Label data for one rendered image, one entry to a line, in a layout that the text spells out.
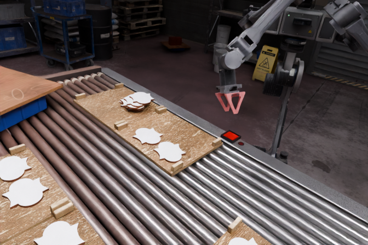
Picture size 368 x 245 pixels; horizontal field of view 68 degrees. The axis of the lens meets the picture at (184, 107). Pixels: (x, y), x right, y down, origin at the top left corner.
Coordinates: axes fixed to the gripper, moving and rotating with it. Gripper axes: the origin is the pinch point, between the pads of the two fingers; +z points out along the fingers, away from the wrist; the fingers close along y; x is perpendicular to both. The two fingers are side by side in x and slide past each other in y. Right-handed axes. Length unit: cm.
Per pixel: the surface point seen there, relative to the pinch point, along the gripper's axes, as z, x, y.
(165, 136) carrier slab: 13.5, -22.4, -36.5
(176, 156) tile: 19.6, -19.5, -21.3
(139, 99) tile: -5, -33, -59
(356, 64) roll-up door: -7, 348, -334
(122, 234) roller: 33, -43, 10
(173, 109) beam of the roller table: 4, -14, -66
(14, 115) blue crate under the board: -5, -92, -47
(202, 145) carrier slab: 19.0, -5.6, -29.8
